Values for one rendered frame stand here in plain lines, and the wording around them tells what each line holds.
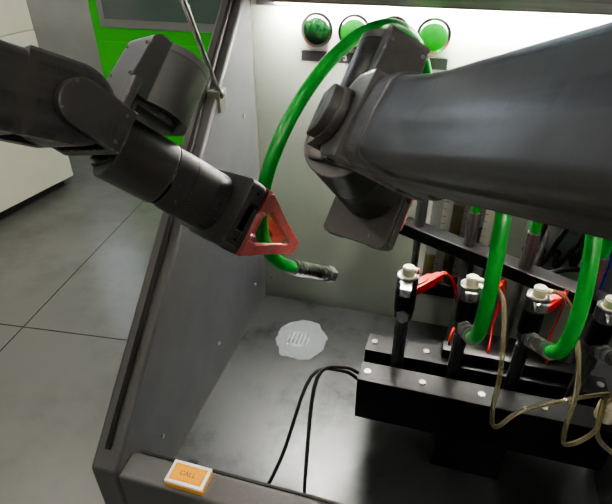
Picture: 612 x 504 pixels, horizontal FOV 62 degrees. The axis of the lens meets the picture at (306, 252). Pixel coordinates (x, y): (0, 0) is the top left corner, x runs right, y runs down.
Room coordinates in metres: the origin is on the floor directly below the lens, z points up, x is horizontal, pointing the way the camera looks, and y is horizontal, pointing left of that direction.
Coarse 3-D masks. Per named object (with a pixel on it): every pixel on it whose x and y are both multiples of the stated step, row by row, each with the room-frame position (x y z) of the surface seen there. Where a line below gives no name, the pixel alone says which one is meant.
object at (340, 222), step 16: (384, 192) 0.40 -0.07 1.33; (336, 208) 0.44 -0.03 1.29; (352, 208) 0.41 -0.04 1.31; (368, 208) 0.41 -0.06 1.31; (384, 208) 0.42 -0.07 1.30; (400, 208) 0.43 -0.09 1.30; (336, 224) 0.43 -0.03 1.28; (352, 224) 0.42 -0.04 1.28; (368, 224) 0.42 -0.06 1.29; (384, 224) 0.41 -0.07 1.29; (368, 240) 0.41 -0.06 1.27; (384, 240) 0.40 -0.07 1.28
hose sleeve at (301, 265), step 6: (300, 264) 0.48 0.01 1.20; (306, 264) 0.49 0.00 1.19; (312, 264) 0.50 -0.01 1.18; (318, 264) 0.52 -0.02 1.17; (300, 270) 0.48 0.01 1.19; (306, 270) 0.49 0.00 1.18; (312, 270) 0.50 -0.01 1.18; (318, 270) 0.51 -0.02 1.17; (324, 270) 0.52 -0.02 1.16; (330, 270) 0.53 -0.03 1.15; (300, 276) 0.49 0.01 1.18; (306, 276) 0.49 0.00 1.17; (312, 276) 0.50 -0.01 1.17; (318, 276) 0.51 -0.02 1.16; (324, 276) 0.51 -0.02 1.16
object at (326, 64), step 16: (352, 32) 0.56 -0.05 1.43; (416, 32) 0.66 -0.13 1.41; (336, 48) 0.53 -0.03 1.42; (352, 48) 0.55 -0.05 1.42; (320, 64) 0.52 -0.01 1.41; (320, 80) 0.51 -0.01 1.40; (304, 96) 0.49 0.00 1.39; (288, 112) 0.48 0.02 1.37; (288, 128) 0.47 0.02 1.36; (272, 144) 0.46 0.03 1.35; (272, 160) 0.45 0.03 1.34; (272, 176) 0.45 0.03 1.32; (272, 256) 0.45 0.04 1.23
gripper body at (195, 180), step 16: (192, 160) 0.41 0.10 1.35; (176, 176) 0.39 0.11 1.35; (192, 176) 0.40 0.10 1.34; (208, 176) 0.41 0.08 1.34; (224, 176) 0.43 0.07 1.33; (240, 176) 0.42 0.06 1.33; (176, 192) 0.39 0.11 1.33; (192, 192) 0.39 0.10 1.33; (208, 192) 0.40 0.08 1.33; (224, 192) 0.41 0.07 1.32; (240, 192) 0.41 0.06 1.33; (256, 192) 0.40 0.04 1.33; (160, 208) 0.39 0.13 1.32; (176, 208) 0.39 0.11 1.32; (192, 208) 0.39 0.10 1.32; (208, 208) 0.40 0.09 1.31; (224, 208) 0.40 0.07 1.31; (240, 208) 0.39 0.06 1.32; (192, 224) 0.40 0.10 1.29; (208, 224) 0.40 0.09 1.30; (224, 224) 0.39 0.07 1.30; (224, 240) 0.37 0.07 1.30
